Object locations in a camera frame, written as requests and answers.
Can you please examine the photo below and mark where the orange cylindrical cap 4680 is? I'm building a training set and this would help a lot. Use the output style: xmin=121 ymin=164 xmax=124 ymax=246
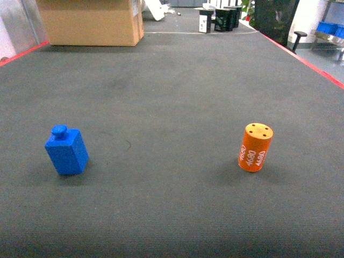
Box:
xmin=238 ymin=123 xmax=274 ymax=173

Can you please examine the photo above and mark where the blue block part with knob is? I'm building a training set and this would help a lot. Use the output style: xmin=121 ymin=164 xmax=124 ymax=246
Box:
xmin=45 ymin=124 xmax=89 ymax=175

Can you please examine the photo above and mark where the steel roller shelf rack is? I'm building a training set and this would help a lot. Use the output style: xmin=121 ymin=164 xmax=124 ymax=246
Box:
xmin=312 ymin=1 xmax=343 ymax=61

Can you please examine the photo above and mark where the black white computer case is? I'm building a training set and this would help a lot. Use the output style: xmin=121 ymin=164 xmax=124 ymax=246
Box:
xmin=198 ymin=9 xmax=214 ymax=33

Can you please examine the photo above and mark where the white foam board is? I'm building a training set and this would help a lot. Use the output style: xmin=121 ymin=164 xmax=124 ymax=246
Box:
xmin=141 ymin=0 xmax=164 ymax=21

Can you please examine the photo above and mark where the black crate stack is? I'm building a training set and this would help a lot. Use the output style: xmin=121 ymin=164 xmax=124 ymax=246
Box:
xmin=214 ymin=6 xmax=242 ymax=32

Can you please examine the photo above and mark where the green potted plant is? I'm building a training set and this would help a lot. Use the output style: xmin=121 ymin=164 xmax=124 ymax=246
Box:
xmin=241 ymin=0 xmax=256 ymax=22

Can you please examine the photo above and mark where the large cardboard box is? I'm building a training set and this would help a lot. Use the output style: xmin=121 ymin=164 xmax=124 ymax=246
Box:
xmin=36 ymin=1 xmax=144 ymax=47

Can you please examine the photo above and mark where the black office chair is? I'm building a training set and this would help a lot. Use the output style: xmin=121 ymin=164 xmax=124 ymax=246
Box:
xmin=250 ymin=0 xmax=307 ymax=53

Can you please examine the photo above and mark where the blue plastic bin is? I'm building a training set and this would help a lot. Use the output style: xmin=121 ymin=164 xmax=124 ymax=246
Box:
xmin=316 ymin=21 xmax=344 ymax=38

